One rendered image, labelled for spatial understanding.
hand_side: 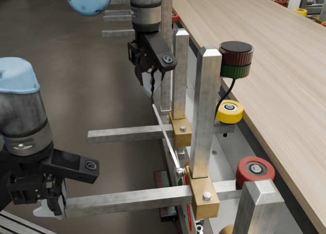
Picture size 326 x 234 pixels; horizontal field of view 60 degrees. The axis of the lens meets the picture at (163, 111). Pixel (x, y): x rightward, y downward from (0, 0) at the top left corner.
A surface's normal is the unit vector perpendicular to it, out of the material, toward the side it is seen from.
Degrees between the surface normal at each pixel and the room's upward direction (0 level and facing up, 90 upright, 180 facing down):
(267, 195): 45
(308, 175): 0
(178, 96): 90
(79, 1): 90
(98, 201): 0
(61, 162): 31
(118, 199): 0
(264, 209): 90
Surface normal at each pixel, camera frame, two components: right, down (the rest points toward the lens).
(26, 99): 0.79, 0.34
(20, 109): 0.63, 0.48
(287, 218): -0.99, 0.07
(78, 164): 0.51, -0.74
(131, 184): 0.00, -0.83
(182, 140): 0.14, 0.55
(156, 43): 0.25, -0.46
